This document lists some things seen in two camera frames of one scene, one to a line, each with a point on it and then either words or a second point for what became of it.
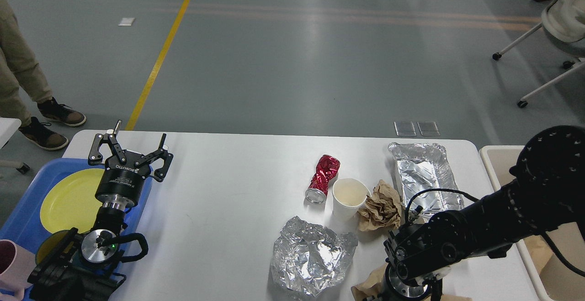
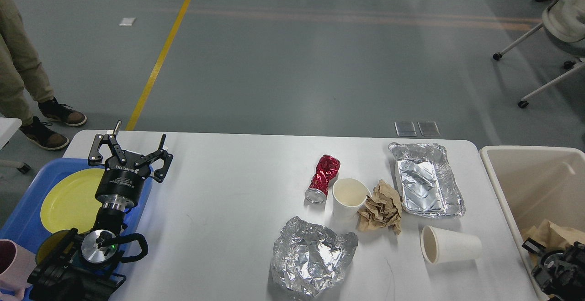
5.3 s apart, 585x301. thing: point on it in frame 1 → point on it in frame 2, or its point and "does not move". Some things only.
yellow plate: [72, 203] does not move
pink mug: [17, 263] does not move
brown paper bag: [371, 287] → [553, 237]
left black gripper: [121, 184] does not move
